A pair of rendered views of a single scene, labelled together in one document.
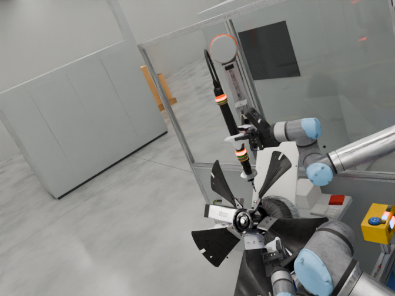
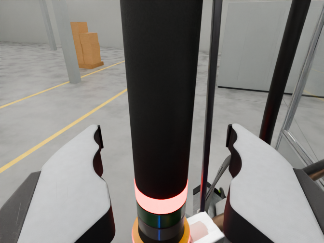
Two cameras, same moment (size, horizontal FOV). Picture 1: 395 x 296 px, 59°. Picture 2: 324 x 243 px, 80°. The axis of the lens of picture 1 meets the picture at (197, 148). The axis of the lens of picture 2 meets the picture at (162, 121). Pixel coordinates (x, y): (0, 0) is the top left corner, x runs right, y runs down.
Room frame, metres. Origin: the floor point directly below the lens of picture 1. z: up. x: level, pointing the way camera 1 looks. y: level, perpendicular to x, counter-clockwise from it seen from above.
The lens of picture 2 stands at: (1.26, -0.23, 1.71)
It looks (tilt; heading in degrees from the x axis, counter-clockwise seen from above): 28 degrees down; 48
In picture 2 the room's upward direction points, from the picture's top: straight up
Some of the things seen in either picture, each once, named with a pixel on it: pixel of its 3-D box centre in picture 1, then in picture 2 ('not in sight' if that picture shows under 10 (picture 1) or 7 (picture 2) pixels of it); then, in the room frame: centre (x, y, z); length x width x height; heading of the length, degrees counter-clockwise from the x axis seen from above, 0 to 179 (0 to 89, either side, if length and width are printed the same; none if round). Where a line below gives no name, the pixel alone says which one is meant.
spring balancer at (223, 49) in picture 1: (223, 49); not in sight; (2.01, -0.35, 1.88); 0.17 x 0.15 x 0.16; 39
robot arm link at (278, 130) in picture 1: (283, 131); not in sight; (1.19, -0.31, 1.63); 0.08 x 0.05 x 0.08; 139
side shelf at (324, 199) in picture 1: (314, 207); not in sight; (1.76, -0.51, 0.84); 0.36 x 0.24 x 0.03; 39
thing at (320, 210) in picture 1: (324, 211); not in sight; (1.65, -0.53, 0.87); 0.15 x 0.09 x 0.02; 36
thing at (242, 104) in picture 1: (243, 108); not in sight; (1.92, -0.33, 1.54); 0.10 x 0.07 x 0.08; 164
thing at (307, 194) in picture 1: (302, 193); not in sight; (1.84, -0.49, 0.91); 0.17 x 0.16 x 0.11; 129
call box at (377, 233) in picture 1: (380, 224); not in sight; (1.23, -0.61, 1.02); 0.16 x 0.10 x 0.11; 129
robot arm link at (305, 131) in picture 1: (303, 130); not in sight; (1.14, -0.37, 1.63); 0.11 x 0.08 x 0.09; 49
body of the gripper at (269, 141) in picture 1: (263, 135); not in sight; (1.24, -0.25, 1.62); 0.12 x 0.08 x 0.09; 49
